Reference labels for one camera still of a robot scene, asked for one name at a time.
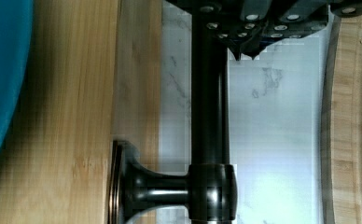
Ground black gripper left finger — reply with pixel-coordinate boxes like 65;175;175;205
166;0;265;60

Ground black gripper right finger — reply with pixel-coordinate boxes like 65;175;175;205
240;0;362;58

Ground black drawer handle bar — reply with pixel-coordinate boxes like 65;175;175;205
107;14;237;224

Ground wooden drawer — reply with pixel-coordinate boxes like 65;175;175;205
104;0;162;224

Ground blue bowl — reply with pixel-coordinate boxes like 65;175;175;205
0;0;34;148

